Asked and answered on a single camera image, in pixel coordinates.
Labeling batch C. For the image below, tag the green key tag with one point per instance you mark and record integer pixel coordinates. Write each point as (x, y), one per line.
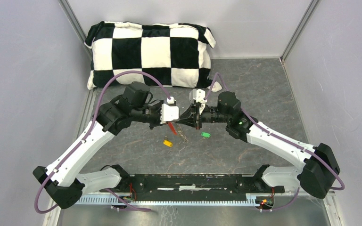
(205, 134)

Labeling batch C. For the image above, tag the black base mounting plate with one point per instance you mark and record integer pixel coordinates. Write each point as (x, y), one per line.
(192, 187)

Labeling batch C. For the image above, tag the right aluminium frame rail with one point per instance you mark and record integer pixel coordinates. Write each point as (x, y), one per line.
(299, 29)

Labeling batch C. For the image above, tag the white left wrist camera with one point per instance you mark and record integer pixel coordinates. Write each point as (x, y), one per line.
(169, 111)

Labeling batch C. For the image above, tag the yellow key tag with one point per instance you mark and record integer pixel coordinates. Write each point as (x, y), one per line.
(166, 142)

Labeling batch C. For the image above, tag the aluminium frame rail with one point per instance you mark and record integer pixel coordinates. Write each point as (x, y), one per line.
(299, 29)
(75, 24)

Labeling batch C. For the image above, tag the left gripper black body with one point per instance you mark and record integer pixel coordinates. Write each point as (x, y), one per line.
(152, 115)

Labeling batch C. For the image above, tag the white slotted cable duct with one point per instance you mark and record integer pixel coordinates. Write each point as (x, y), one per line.
(108, 199)

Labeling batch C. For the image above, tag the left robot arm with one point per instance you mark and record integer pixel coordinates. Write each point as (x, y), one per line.
(62, 179)

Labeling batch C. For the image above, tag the left aluminium frame rail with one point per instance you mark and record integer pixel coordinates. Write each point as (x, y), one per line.
(75, 24)

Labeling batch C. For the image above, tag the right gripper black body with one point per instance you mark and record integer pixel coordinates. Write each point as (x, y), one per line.
(198, 117)

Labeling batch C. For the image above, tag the black white checkered pillow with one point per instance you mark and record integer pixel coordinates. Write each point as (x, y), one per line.
(174, 55)

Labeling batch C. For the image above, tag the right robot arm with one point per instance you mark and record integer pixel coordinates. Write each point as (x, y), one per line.
(313, 168)

